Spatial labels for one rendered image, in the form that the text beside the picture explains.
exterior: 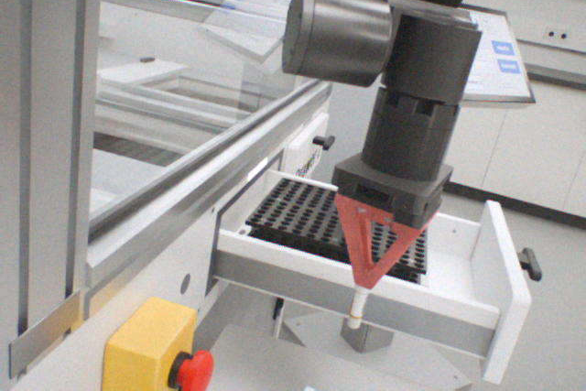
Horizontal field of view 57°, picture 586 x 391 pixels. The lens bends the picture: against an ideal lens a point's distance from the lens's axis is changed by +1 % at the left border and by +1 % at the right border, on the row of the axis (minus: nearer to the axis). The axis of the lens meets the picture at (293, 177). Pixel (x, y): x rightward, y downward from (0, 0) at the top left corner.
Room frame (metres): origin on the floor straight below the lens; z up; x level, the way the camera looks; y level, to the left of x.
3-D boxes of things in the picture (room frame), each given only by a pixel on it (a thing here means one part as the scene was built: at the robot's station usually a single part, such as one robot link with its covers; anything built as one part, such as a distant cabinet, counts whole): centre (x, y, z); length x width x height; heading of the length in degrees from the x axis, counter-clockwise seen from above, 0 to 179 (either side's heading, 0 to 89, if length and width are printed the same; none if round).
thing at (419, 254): (0.64, -0.18, 0.90); 0.18 x 0.02 x 0.01; 170
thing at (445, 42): (0.38, -0.07, 1.15); 0.07 x 0.06 x 0.07; 102
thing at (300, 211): (0.66, -0.08, 0.87); 0.22 x 0.18 x 0.06; 80
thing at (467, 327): (0.66, -0.07, 0.86); 0.40 x 0.26 x 0.06; 80
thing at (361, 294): (0.38, -0.07, 0.95); 0.01 x 0.01 x 0.05
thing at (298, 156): (0.99, -0.02, 0.87); 0.29 x 0.02 x 0.11; 170
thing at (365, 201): (0.38, -0.08, 1.02); 0.07 x 0.07 x 0.09; 67
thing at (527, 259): (0.62, -0.30, 0.91); 0.07 x 0.04 x 0.01; 170
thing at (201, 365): (0.35, 0.05, 0.88); 0.04 x 0.03 x 0.04; 170
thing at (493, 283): (0.63, -0.27, 0.87); 0.29 x 0.02 x 0.11; 170
